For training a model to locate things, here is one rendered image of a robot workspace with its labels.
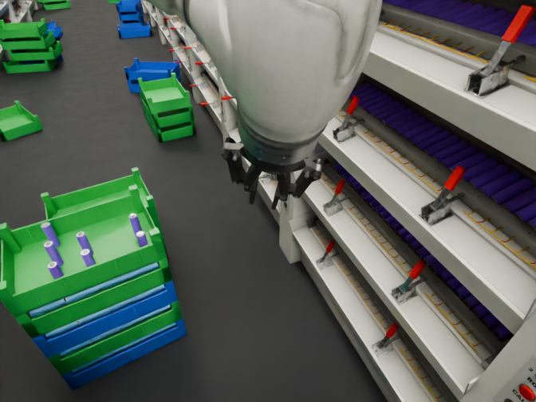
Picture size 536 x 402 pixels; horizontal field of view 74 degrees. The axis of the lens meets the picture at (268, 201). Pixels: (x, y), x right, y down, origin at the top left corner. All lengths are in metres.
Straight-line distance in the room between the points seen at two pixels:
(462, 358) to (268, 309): 0.58
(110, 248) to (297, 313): 0.56
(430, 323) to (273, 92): 0.56
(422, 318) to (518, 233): 0.24
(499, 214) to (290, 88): 0.41
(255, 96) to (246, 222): 1.11
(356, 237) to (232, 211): 0.70
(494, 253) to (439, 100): 0.22
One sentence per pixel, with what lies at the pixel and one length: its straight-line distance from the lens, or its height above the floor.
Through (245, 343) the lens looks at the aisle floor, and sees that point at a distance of 1.05.
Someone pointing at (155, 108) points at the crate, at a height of 0.18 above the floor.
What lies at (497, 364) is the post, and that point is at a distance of 0.59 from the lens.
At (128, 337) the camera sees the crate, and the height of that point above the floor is 0.11.
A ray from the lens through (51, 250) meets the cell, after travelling 0.87.
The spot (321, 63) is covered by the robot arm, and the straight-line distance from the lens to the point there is 0.23.
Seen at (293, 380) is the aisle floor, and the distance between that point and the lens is 1.01.
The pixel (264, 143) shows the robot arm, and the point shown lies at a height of 0.76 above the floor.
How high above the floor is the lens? 0.92
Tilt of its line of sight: 39 degrees down
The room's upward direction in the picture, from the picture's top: straight up
